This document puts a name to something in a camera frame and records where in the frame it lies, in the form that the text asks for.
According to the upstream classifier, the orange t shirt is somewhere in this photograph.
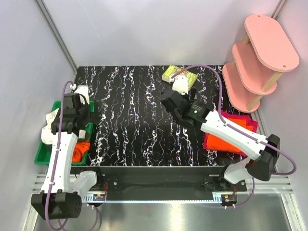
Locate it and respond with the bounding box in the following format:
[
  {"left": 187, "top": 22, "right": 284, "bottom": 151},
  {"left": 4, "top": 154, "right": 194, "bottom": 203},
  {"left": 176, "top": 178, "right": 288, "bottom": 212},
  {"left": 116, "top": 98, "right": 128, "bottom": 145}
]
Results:
[
  {"left": 205, "top": 116, "right": 254, "bottom": 154},
  {"left": 72, "top": 141, "right": 90, "bottom": 163}
]

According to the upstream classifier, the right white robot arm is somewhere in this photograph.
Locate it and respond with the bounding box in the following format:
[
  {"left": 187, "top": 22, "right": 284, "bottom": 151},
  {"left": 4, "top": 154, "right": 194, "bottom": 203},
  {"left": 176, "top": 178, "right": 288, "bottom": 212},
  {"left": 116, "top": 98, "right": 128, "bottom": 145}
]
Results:
[{"left": 160, "top": 90, "right": 280, "bottom": 191}]

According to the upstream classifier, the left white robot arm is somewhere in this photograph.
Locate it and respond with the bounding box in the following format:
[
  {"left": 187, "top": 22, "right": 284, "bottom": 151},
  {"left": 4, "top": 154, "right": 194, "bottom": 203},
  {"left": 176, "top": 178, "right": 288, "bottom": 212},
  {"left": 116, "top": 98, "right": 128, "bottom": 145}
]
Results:
[{"left": 31, "top": 93, "right": 104, "bottom": 220}]

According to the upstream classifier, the green paperback book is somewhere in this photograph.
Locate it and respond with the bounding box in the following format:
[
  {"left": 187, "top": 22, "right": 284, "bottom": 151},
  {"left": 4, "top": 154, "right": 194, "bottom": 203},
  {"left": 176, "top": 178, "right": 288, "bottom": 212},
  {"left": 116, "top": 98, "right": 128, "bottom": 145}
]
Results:
[{"left": 162, "top": 65, "right": 197, "bottom": 90}]

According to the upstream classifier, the white t shirt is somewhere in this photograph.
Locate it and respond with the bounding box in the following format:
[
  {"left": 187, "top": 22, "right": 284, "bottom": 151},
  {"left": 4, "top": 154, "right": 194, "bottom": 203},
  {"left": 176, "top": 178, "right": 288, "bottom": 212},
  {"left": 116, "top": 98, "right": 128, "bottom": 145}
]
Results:
[{"left": 41, "top": 108, "right": 89, "bottom": 145}]

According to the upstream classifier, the folded orange t shirt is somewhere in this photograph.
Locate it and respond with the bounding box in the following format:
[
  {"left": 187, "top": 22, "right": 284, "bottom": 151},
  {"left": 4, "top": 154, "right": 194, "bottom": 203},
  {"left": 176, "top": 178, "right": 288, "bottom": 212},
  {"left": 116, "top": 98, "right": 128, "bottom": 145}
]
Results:
[{"left": 205, "top": 116, "right": 254, "bottom": 154}]

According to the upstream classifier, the green plastic bin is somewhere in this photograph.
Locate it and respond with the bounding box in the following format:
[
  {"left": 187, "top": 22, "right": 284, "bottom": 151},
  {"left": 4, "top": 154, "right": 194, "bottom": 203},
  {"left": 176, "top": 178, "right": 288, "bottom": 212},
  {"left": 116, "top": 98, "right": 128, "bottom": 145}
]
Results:
[{"left": 34, "top": 100, "right": 97, "bottom": 166}]

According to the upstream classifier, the folded magenta t shirt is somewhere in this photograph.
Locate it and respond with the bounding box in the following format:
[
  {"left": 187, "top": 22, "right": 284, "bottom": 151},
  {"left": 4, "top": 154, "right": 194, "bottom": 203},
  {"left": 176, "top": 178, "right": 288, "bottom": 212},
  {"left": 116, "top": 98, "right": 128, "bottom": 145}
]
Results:
[{"left": 203, "top": 109, "right": 258, "bottom": 151}]

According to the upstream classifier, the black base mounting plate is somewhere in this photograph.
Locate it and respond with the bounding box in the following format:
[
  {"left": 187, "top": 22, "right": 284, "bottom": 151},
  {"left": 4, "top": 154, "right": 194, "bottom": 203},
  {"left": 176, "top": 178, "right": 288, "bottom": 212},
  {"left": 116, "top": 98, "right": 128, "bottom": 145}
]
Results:
[{"left": 71, "top": 166, "right": 233, "bottom": 203}]

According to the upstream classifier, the pink three-tier shelf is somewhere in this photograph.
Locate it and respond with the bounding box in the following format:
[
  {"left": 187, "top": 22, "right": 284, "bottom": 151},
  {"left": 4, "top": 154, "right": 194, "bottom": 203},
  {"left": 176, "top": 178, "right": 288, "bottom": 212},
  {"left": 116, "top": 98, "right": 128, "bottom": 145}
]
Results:
[{"left": 222, "top": 14, "right": 300, "bottom": 113}]

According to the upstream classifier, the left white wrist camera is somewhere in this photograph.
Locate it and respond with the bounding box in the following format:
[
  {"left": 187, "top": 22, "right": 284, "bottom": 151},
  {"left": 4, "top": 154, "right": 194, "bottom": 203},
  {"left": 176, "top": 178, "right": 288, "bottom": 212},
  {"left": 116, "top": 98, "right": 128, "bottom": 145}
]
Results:
[{"left": 70, "top": 84, "right": 90, "bottom": 104}]

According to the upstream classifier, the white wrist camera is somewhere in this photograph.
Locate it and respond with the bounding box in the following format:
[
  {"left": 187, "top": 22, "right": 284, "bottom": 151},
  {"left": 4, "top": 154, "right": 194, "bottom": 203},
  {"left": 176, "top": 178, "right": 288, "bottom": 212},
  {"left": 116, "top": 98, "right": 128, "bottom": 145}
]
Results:
[
  {"left": 70, "top": 84, "right": 90, "bottom": 104},
  {"left": 172, "top": 75, "right": 189, "bottom": 95}
]

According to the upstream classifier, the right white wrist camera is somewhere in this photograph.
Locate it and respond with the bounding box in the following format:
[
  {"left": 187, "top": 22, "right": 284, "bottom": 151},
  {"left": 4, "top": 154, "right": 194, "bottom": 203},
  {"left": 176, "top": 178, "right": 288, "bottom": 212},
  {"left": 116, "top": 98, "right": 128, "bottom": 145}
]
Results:
[{"left": 172, "top": 75, "right": 189, "bottom": 95}]

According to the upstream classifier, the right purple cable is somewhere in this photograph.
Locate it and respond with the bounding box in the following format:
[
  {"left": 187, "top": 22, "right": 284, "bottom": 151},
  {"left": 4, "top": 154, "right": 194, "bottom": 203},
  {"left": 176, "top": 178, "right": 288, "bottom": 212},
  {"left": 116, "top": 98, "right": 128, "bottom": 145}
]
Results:
[{"left": 169, "top": 65, "right": 297, "bottom": 209}]

